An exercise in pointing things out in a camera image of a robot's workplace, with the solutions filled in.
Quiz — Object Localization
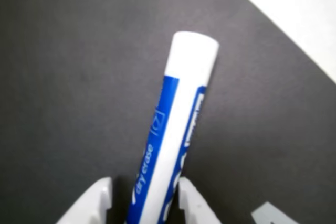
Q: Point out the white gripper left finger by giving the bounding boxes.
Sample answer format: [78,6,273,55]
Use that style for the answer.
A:
[56,177,113,224]

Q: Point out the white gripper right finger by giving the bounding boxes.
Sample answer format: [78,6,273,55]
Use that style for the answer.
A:
[178,177,222,224]

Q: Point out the blue Expo dry-erase marker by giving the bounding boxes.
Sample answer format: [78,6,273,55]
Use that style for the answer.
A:
[124,31,220,224]

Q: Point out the grey WOWROBO mat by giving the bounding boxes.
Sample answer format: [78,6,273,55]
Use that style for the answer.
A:
[0,0,336,224]

